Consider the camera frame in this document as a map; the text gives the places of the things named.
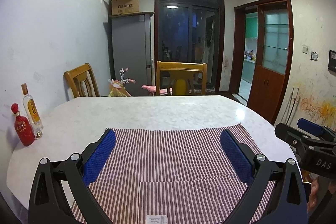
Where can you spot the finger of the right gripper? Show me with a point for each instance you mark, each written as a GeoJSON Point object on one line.
{"type": "Point", "coordinates": [309, 127]}

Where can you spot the wooden chair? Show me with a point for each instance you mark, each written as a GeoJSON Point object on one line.
{"type": "Point", "coordinates": [181, 76]}
{"type": "Point", "coordinates": [82, 81]}

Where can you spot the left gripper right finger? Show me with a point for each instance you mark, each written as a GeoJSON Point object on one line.
{"type": "Point", "coordinates": [287, 202]}

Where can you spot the wooden chair at far side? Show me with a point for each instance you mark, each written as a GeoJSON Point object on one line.
{"type": "Point", "coordinates": [181, 76]}

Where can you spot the person's right hand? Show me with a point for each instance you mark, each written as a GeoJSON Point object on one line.
{"type": "Point", "coordinates": [313, 198]}

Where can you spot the red liquor bottle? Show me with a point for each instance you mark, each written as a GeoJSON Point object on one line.
{"type": "Point", "coordinates": [22, 126]}

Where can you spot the white wall switch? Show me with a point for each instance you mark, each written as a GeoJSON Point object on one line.
{"type": "Point", "coordinates": [305, 49]}

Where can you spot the yellow plastic bag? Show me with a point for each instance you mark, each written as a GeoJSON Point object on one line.
{"type": "Point", "coordinates": [117, 89]}

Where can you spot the pink child tricycle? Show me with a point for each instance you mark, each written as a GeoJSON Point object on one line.
{"type": "Point", "coordinates": [151, 89]}

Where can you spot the red striped cloth mat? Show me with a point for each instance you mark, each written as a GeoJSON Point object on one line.
{"type": "Point", "coordinates": [183, 175]}

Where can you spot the wooden chair at left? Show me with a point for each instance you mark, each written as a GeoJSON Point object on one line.
{"type": "Point", "coordinates": [82, 81]}

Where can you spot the white dustpan with handles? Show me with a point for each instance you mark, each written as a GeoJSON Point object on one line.
{"type": "Point", "coordinates": [291, 104]}

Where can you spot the wall sticker notice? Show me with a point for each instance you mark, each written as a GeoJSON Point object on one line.
{"type": "Point", "coordinates": [314, 56]}

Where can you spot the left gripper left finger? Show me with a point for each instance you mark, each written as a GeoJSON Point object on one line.
{"type": "Point", "coordinates": [48, 202]}

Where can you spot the red wooden kitchen door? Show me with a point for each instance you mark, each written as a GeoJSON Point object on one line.
{"type": "Point", "coordinates": [274, 51]}

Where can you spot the dark sliding glass door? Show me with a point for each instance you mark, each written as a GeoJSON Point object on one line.
{"type": "Point", "coordinates": [191, 31]}

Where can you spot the grey refrigerator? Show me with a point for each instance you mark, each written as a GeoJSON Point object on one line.
{"type": "Point", "coordinates": [131, 48]}

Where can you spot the black wall intercom panel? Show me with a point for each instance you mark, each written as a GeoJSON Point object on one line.
{"type": "Point", "coordinates": [332, 61]}

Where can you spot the clear liquor bottle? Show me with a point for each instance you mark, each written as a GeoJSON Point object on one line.
{"type": "Point", "coordinates": [31, 111]}

